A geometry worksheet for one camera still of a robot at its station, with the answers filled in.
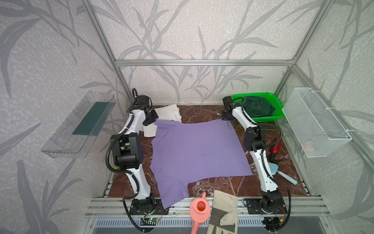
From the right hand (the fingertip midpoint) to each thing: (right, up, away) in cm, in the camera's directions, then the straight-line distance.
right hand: (227, 113), depth 113 cm
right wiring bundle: (+14, -56, -41) cm, 71 cm away
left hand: (-51, 0, -18) cm, 54 cm away
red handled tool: (+29, -22, -19) cm, 41 cm away
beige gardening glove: (-11, -52, -44) cm, 69 cm away
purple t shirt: (-30, -26, -19) cm, 44 cm away
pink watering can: (-23, -44, -50) cm, 70 cm away
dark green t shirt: (+23, +6, -2) cm, 24 cm away
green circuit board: (-48, -55, -41) cm, 84 cm away
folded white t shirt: (-44, +1, -1) cm, 44 cm away
